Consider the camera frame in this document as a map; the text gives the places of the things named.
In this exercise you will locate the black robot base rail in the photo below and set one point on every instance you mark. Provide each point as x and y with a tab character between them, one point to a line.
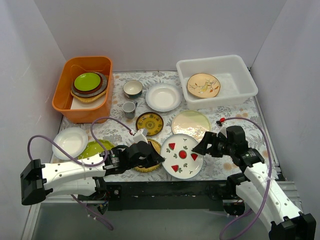
212	195

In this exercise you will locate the lime green dotted plate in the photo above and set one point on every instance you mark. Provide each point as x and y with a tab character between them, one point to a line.
94	148

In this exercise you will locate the grey speckled plate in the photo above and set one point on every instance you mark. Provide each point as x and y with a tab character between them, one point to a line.
104	82

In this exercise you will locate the dark brown plate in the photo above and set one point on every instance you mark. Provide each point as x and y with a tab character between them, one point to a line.
89	92

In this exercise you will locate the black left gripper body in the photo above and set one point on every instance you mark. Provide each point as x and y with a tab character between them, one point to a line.
152	157

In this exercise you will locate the yellow woven basket plate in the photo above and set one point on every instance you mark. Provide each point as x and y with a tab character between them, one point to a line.
88	98

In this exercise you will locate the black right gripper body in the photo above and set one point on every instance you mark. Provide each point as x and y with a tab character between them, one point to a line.
208	144

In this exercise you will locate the white square plate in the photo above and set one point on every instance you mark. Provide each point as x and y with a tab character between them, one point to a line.
78	105

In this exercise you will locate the white deep plate blue rim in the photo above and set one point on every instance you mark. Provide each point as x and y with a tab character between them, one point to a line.
163	97

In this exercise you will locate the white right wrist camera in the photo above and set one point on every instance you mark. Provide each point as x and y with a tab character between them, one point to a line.
222	131

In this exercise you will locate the orange plastic bin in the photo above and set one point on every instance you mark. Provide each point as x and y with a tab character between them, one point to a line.
62	98

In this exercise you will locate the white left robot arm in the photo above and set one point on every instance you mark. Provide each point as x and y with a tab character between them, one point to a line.
39	180

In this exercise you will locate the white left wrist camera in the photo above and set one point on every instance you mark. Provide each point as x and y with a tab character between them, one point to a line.
140	136

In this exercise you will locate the tan bird painted plate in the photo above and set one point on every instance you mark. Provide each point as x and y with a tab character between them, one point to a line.
203	85

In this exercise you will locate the grey ceramic mug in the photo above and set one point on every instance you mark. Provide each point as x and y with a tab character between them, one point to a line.
129	109

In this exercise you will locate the dark teal ceramic bowl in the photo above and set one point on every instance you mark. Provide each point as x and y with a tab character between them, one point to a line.
133	89

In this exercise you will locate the cream green glazed plate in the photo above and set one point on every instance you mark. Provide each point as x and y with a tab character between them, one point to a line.
191	123

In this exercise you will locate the yellow black patterned plate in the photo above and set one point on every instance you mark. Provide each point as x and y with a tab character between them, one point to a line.
151	121

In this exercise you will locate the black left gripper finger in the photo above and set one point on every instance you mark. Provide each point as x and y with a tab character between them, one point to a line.
155	157
147	166

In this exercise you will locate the white plastic bin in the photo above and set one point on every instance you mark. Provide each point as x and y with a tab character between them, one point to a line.
237	84

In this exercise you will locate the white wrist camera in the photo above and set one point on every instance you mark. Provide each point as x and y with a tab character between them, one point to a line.
140	136
222	131

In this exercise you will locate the lime green small plate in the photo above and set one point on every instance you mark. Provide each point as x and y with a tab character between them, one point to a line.
87	81

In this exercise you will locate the round bamboo woven tray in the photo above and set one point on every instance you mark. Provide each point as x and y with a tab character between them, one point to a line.
157	146

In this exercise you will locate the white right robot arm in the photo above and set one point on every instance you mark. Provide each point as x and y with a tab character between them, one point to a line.
255	185

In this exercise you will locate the white deep plate left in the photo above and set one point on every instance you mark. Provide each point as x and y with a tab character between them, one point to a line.
72	140

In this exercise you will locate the floral patterned table mat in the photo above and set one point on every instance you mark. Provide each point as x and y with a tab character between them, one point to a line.
245	115

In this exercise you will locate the white watermelon pattern plate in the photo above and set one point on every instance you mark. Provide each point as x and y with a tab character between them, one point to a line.
179	159

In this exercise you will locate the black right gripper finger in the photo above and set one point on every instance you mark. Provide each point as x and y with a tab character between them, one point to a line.
202	149
209	138

